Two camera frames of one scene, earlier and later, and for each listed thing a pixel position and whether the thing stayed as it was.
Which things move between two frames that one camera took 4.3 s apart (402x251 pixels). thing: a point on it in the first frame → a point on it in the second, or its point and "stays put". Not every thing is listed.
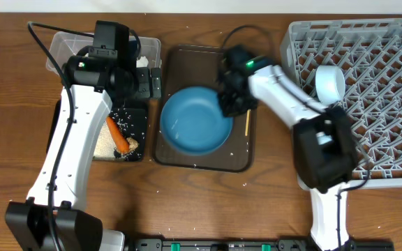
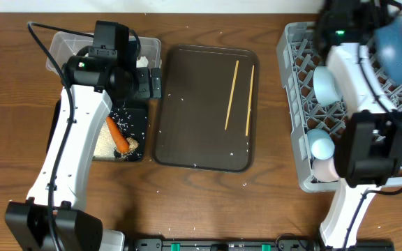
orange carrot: [121, 141] stays put
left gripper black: [155, 82] stays put
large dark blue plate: [193, 122] → [396, 51]
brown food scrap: [132, 143] stays put
